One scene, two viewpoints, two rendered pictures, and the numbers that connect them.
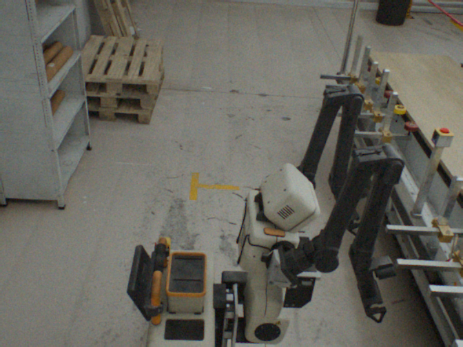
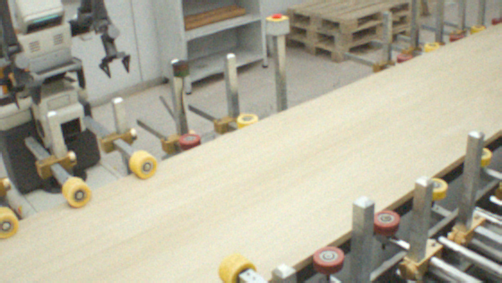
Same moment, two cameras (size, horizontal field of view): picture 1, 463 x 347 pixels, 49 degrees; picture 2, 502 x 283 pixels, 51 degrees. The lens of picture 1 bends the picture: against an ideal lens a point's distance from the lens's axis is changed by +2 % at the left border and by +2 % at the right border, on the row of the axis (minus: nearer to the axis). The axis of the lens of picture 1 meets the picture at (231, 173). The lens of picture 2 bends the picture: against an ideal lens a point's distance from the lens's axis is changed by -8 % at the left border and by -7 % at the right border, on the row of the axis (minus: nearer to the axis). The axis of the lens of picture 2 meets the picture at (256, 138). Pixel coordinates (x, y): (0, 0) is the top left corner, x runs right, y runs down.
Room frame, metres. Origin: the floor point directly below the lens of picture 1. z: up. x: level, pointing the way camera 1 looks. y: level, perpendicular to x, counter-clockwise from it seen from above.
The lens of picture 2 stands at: (0.84, -2.83, 1.83)
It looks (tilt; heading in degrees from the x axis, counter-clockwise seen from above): 27 degrees down; 56
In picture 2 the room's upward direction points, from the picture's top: 4 degrees counter-clockwise
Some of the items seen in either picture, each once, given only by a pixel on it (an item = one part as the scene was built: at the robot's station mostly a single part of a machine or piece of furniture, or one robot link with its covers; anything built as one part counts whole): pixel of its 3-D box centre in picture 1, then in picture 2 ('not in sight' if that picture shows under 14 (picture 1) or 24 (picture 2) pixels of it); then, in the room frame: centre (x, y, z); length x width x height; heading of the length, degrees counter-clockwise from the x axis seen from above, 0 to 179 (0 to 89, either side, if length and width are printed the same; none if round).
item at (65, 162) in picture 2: not in sight; (56, 164); (1.19, -1.07, 0.95); 0.14 x 0.06 x 0.05; 3
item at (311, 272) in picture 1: (293, 262); (55, 75); (1.45, -0.26, 0.99); 0.28 x 0.16 x 0.22; 4
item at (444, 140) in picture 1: (441, 138); (277, 26); (2.23, -1.01, 1.18); 0.07 x 0.07 x 0.08; 3
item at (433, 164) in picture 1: (426, 181); (281, 82); (2.23, -1.01, 0.93); 0.05 x 0.05 x 0.45; 3
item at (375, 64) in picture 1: (368, 93); (438, 34); (3.46, -0.95, 0.88); 0.04 x 0.04 x 0.48; 3
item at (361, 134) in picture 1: (377, 135); (374, 64); (2.92, -0.93, 0.81); 0.43 x 0.03 x 0.04; 93
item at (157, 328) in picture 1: (190, 330); (46, 128); (1.42, 0.12, 0.59); 0.55 x 0.34 x 0.83; 4
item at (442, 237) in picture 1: (441, 230); (230, 123); (1.94, -1.03, 0.84); 0.14 x 0.06 x 0.05; 3
